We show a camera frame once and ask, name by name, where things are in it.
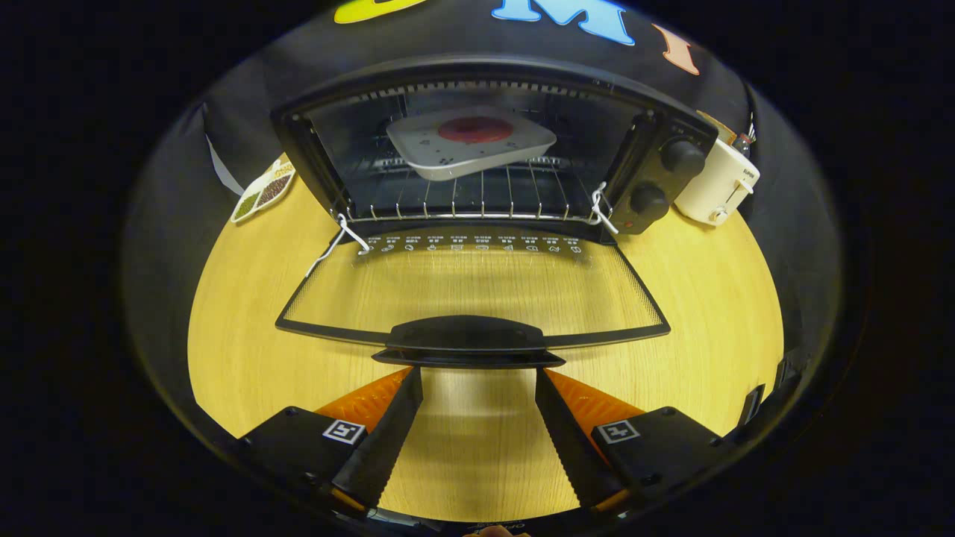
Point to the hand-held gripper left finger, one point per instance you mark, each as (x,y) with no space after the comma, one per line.
(388,440)

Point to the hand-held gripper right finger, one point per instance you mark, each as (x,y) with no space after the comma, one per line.
(571,447)

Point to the black toaster oven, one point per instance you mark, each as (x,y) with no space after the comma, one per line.
(656,179)

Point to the white square plate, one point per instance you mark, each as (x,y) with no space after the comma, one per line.
(462,160)

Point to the pink ham slice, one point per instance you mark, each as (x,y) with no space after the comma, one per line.
(474,130)

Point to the metal oven rack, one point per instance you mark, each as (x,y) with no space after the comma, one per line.
(477,217)

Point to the white toaster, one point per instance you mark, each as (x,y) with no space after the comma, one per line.
(716,186)

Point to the white divided bean dish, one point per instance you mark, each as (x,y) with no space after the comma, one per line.
(261,194)

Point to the red label water bottle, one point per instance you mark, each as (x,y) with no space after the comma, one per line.
(743,142)

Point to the brown bread slice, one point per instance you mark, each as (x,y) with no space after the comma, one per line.
(716,125)

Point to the black backdrop cloth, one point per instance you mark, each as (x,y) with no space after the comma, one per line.
(246,97)

